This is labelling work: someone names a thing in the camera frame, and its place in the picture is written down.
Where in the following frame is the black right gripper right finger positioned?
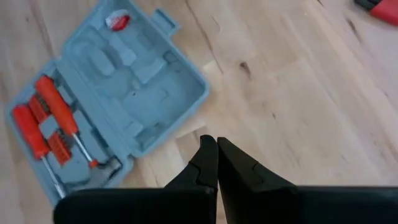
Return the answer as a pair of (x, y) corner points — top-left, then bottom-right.
(216, 136), (398, 224)

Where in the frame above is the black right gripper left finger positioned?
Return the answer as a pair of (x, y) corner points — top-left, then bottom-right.
(52, 134), (218, 224)

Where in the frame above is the red bit holder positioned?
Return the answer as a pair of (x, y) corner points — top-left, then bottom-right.
(46, 130), (75, 166)
(28, 95), (52, 124)

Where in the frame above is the grey plastic tool case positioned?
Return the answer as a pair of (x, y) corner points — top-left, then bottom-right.
(4, 0), (210, 208)

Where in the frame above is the red-handled screwdriver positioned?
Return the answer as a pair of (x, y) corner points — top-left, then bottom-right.
(11, 104), (68, 200)
(34, 75), (100, 169)

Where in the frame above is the red hex key holder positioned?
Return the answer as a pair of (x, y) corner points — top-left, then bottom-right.
(354, 0), (398, 26)

